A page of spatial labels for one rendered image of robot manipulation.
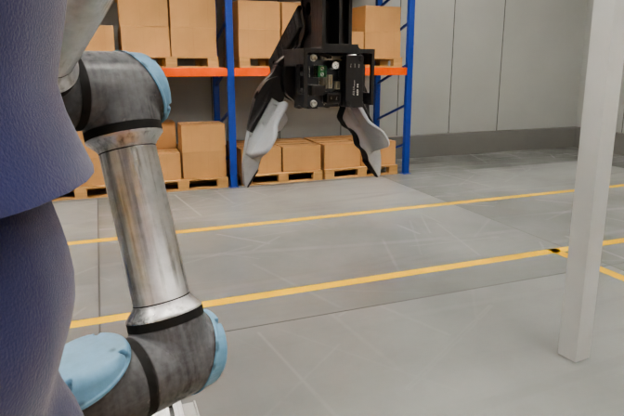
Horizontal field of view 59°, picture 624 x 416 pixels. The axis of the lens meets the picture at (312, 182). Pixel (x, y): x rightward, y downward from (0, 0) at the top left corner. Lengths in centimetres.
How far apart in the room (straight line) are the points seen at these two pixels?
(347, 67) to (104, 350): 51
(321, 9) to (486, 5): 1049
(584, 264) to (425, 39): 736
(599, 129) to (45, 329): 308
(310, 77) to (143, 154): 40
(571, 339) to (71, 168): 341
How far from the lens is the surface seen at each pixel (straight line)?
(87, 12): 66
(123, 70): 86
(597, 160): 322
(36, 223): 24
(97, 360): 80
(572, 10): 1235
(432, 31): 1030
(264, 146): 52
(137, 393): 82
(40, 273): 23
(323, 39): 51
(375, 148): 59
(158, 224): 85
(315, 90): 51
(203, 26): 747
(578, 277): 340
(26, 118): 21
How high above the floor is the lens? 164
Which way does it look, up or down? 12 degrees down
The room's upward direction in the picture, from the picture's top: straight up
